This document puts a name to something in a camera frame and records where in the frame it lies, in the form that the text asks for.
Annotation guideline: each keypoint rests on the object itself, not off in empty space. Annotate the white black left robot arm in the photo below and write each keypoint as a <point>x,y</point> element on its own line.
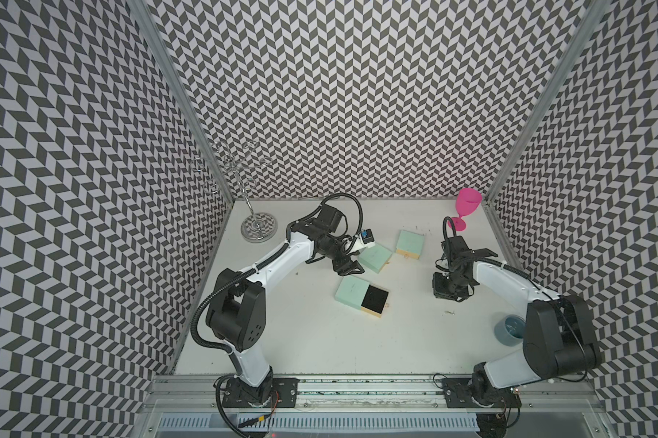
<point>233,317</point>

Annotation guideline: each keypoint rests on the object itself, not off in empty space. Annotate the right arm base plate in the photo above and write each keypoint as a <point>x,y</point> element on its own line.
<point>463,393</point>

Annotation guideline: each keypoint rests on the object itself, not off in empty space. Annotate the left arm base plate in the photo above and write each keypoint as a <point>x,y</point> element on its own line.
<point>259,392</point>

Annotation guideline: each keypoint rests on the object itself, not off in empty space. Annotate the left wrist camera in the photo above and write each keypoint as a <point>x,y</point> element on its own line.
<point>365,239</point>

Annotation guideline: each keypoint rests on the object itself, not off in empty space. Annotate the pink plastic wine glass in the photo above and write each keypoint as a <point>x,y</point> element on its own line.
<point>467,202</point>

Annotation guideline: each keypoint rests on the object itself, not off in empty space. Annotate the aluminium front rail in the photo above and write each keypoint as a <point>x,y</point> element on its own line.
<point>372,406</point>

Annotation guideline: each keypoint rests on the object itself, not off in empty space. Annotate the aluminium corner post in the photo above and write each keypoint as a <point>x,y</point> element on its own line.
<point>593,15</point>
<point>141,14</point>

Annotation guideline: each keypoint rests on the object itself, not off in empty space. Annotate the grey-blue small bowl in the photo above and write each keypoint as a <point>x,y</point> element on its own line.
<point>510,330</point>

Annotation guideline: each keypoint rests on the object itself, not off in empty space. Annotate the aluminium right corner post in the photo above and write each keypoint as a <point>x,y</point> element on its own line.
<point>593,15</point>

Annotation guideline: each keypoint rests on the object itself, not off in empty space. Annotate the aluminium left corner post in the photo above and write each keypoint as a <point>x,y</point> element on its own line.
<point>141,14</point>

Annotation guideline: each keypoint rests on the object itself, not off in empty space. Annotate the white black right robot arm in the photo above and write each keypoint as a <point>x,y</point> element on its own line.
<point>558,336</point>

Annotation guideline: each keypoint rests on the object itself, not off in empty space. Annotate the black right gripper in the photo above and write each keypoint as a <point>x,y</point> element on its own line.
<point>440,291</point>

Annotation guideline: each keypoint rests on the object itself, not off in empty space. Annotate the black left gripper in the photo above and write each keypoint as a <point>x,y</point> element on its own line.
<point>345,268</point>

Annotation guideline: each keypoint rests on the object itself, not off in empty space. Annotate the mint drawer-style jewelry box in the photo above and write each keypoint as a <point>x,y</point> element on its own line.
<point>410,244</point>

